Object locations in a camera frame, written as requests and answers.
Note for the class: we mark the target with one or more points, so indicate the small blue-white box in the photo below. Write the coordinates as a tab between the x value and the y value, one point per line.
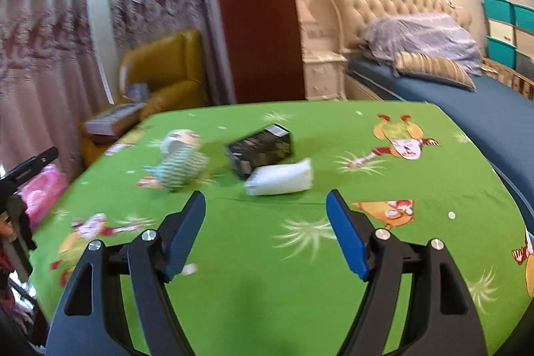
137	92

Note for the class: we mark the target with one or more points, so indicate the gold striped pillow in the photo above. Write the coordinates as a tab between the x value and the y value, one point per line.
438	69

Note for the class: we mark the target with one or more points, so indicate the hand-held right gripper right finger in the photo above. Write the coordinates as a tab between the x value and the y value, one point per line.
348	235

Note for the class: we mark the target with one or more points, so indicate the lilac patterned blanket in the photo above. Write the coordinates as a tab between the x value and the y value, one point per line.
421	35

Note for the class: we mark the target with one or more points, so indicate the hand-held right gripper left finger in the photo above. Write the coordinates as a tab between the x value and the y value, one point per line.
183	235

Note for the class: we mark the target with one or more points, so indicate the green cartoon printed tablecloth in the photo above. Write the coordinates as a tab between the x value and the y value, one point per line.
417	181

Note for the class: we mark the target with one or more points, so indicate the white nightstand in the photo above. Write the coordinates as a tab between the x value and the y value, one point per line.
323	76

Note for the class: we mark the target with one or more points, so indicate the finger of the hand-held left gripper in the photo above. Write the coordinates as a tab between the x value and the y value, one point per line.
29	168

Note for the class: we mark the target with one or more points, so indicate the beige embroidered wide curtain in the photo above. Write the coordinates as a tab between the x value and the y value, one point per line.
46	47

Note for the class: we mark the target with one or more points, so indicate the brown wooden door frame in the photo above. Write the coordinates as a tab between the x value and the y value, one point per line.
254	26

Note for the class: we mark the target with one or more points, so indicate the white flat cardboard box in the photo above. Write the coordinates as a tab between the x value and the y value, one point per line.
112	118

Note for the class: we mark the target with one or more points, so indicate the wooden bed rail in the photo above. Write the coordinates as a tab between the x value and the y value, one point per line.
513	80

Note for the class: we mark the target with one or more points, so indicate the pink bag lined bin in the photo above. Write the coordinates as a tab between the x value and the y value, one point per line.
41	189

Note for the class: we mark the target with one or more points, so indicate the white tissue packet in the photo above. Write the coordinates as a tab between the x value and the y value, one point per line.
279	178

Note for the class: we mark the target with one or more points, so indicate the yellow leather armchair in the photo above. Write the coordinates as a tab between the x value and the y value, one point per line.
175	64

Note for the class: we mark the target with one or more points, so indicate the beige storage box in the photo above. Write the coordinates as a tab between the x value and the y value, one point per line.
525	43
500	30

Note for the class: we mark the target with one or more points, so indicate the black cardboard box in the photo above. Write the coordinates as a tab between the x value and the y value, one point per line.
258	151

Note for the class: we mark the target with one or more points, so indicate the teal storage box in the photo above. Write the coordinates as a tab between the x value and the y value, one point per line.
525	17
497	10
500	52

